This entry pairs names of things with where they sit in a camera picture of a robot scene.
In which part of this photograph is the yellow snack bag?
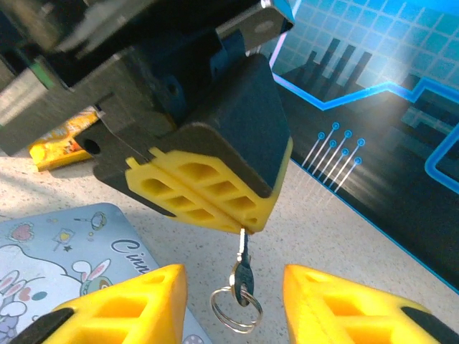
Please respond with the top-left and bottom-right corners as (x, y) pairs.
(28, 109), (100, 172)

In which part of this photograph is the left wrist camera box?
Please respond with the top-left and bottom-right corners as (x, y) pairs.
(214, 0), (295, 51)

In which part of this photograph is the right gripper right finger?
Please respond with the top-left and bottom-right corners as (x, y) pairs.
(283, 264), (451, 344)

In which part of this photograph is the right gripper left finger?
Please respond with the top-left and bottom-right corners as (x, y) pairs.
(14, 264), (188, 344)

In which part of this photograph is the silver key ring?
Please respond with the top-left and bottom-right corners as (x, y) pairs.
(210, 285), (264, 335)

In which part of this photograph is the small silver key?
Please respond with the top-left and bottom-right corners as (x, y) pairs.
(235, 227), (255, 307)

